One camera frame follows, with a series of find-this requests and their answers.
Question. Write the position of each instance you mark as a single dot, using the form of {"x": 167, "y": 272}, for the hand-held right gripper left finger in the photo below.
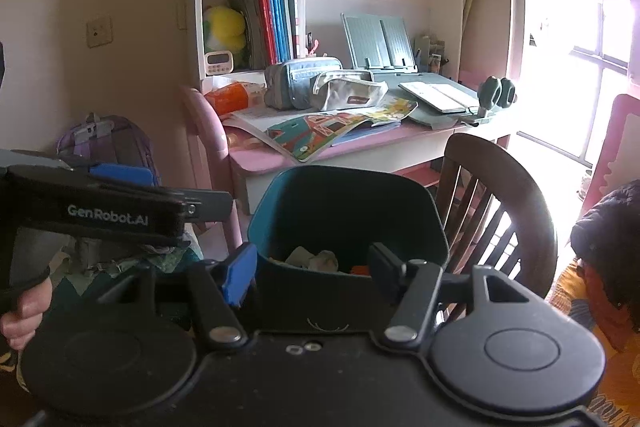
{"x": 241, "y": 277}

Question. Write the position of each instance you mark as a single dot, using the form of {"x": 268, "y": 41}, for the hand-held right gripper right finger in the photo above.
{"x": 386, "y": 264}

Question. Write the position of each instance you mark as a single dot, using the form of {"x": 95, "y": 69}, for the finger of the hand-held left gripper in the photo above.
{"x": 210, "y": 205}
{"x": 122, "y": 175}

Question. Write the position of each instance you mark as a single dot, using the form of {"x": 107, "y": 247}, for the teal trash bin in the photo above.
{"x": 350, "y": 207}

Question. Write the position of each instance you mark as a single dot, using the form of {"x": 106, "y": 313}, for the person's left hand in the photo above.
{"x": 27, "y": 322}

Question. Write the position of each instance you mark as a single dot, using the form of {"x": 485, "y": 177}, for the orange scrap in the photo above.
{"x": 361, "y": 269}

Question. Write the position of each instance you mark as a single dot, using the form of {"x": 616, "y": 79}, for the grey purple backpack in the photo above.
{"x": 115, "y": 142}

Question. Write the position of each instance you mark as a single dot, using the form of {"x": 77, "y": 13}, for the crumpled white tissue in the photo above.
{"x": 325, "y": 261}

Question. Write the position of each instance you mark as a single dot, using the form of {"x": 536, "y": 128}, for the crumpled grey paper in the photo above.
{"x": 300, "y": 257}

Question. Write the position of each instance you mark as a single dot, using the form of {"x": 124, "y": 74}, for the teal white zigzag quilt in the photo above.
{"x": 167, "y": 259}

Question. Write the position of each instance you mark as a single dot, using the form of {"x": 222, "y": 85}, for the white paper pad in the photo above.
{"x": 250, "y": 122}

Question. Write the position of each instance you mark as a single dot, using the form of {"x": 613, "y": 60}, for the orange snack packet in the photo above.
{"x": 232, "y": 99}

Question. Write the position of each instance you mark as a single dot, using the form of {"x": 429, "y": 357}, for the pink desk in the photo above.
{"x": 400, "y": 149}

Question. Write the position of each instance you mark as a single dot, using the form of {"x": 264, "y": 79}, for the blue flat book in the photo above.
{"x": 370, "y": 133}

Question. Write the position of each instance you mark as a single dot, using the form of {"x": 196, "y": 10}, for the colourful picture book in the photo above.
{"x": 325, "y": 129}

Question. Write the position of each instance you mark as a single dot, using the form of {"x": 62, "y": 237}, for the white digital timer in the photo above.
{"x": 219, "y": 63}

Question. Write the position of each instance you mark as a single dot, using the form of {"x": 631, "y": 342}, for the blue grey pencil case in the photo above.
{"x": 295, "y": 82}

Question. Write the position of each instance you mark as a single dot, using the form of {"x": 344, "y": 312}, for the dark wooden chair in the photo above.
{"x": 520, "y": 187}

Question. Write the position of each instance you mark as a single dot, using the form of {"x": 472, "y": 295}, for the beige pencil case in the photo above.
{"x": 345, "y": 92}

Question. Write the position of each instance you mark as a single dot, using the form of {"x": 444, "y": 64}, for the open white book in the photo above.
{"x": 440, "y": 96}

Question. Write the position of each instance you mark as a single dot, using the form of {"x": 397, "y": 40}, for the grey striped booklets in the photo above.
{"x": 250, "y": 32}

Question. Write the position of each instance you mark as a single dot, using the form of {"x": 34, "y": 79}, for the yellow plush toy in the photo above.
{"x": 225, "y": 27}

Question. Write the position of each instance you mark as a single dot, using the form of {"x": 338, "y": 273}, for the row of red blue folders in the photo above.
{"x": 275, "y": 17}

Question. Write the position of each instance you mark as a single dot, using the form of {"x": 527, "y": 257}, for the desk pen holder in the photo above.
{"x": 430, "y": 54}

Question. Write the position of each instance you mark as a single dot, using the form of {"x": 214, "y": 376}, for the grey book stand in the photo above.
{"x": 375, "y": 42}

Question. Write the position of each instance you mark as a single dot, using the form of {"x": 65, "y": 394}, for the black jacket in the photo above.
{"x": 615, "y": 222}

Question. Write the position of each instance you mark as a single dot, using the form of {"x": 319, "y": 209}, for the pink board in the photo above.
{"x": 615, "y": 142}

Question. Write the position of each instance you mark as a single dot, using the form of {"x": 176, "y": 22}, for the window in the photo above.
{"x": 575, "y": 82}

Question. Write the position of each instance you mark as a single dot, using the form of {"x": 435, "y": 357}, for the orange patterned blanket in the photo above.
{"x": 620, "y": 389}

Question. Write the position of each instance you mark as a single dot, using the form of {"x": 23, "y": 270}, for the beige wall socket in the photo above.
{"x": 99, "y": 32}

